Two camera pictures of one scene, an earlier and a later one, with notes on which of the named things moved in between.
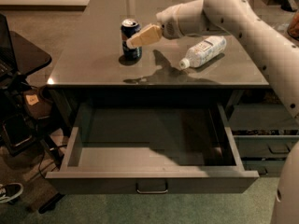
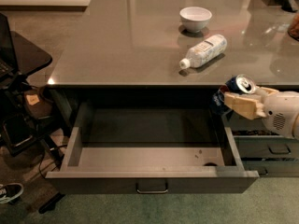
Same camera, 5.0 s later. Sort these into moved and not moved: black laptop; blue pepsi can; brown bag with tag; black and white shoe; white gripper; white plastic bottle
Moved: blue pepsi can; white gripper
Not moved: black and white shoe; white plastic bottle; brown bag with tag; black laptop
